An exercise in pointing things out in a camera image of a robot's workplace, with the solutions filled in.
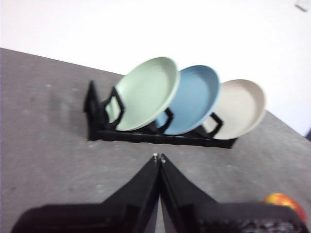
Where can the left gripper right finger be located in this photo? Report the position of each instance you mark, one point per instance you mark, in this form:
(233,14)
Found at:
(194,213)

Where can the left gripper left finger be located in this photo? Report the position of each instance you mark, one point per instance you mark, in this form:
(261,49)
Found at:
(126,213)

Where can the red apple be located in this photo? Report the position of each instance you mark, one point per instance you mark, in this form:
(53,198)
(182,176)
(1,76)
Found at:
(286,200)

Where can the green plate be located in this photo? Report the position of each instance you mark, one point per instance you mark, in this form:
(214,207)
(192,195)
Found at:
(148,94)

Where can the black plate rack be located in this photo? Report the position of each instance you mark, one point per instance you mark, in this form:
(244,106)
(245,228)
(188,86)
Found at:
(145,137)

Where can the blue plate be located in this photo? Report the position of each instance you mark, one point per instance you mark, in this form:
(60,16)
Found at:
(194,102)

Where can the beige plate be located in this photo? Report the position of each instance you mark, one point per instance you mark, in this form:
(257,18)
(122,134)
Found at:
(240,109)

